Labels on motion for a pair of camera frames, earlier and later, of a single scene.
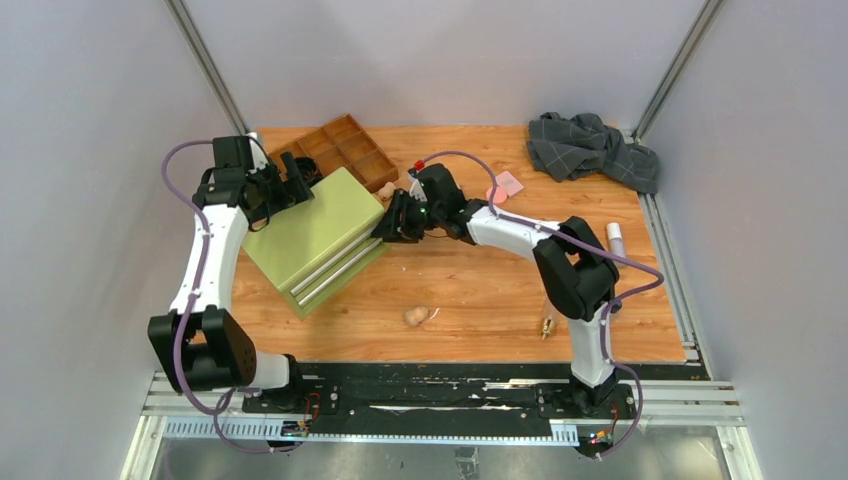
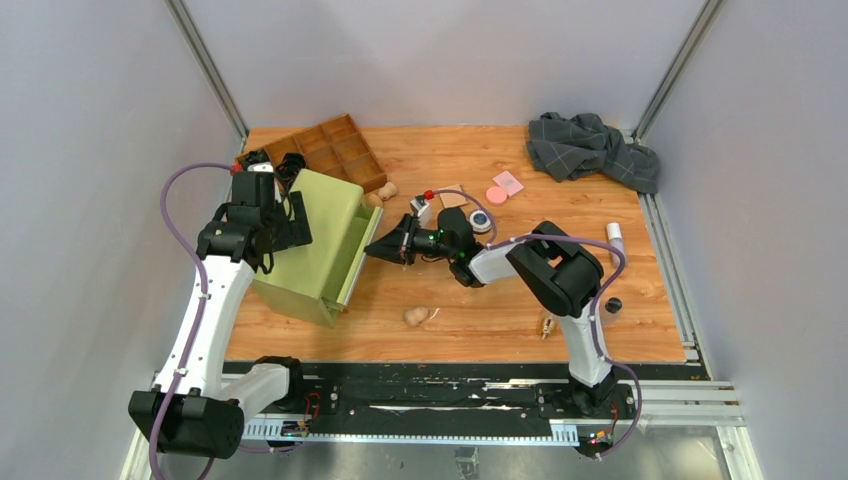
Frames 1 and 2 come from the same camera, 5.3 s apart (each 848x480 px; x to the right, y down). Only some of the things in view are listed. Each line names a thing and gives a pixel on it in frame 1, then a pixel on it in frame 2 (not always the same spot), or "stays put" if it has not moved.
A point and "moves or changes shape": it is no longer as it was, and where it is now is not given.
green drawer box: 313,247 moves or changes shape
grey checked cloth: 572,147 stays put
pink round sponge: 499,196 stays put
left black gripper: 298,191 → 295,231
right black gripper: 392,229 → 400,245
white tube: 616,241 stays put
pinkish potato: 386,192 stays put
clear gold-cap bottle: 549,324 stays put
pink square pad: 508,183 stays put
